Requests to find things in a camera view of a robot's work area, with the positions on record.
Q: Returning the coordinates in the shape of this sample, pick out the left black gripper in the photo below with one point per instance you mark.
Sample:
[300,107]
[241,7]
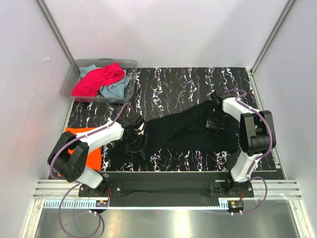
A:
[139,148]

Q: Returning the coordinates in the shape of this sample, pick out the grey-blue t-shirt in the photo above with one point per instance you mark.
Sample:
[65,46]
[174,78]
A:
[115,90]

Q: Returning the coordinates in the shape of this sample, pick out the aluminium front rail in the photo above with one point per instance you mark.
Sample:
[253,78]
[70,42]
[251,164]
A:
[273,189]

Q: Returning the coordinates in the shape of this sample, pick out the black polo shirt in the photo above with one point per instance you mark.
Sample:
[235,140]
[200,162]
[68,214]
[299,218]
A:
[188,130]

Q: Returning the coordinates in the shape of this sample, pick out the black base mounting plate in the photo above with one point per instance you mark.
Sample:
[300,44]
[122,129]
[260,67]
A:
[161,188]

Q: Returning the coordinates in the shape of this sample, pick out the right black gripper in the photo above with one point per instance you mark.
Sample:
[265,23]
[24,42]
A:
[214,125]

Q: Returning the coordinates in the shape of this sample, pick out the clear plastic bin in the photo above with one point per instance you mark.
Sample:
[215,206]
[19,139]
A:
[75,74]

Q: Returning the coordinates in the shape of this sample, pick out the folded orange t-shirt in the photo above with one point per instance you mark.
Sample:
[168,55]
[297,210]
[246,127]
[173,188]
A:
[94,159]

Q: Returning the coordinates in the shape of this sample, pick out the white slotted cable duct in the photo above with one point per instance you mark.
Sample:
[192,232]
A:
[117,204]

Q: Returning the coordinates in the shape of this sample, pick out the left aluminium frame post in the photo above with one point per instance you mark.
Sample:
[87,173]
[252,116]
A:
[44,9]

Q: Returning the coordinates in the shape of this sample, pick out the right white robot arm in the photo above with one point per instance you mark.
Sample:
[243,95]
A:
[256,139]

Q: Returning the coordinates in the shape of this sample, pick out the right aluminium frame post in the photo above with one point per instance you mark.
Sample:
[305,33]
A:
[275,30]

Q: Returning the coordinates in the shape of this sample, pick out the pink t-shirt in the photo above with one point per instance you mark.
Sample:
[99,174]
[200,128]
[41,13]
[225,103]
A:
[91,83]

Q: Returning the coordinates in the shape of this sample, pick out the black marbled table mat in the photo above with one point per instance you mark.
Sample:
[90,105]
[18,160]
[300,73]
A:
[162,91]

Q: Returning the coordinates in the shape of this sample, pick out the aluminium frame post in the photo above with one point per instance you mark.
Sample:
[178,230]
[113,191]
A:
[44,9]
[275,30]

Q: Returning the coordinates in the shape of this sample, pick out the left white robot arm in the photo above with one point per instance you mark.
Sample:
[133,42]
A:
[69,156]

